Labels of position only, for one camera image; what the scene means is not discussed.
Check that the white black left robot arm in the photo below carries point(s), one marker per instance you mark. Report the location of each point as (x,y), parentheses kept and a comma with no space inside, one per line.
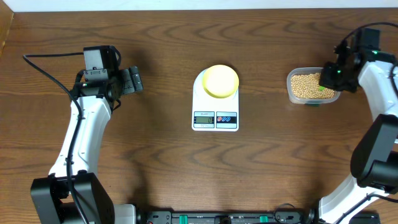
(72,193)

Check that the soybeans pile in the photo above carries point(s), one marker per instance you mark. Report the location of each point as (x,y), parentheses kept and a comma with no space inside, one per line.
(306,86)

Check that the green tape strip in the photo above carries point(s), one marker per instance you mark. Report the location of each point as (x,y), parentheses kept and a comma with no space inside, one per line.
(312,105)

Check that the clear plastic container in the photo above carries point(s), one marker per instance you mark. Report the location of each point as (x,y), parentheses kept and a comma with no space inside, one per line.
(304,71)

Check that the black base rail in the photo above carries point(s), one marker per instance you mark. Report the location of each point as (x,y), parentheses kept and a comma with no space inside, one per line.
(167,217)

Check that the yellow bowl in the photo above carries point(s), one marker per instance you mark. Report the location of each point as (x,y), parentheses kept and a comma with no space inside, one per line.
(220,81)

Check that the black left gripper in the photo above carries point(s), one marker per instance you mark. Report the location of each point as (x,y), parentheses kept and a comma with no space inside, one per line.
(130,86)

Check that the white digital kitchen scale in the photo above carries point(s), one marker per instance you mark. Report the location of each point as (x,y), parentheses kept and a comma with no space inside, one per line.
(213,114)

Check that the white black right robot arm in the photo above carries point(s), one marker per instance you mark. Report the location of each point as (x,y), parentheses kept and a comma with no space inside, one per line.
(362,64)

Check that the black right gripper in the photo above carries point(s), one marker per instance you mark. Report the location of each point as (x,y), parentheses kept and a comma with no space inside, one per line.
(326,80)

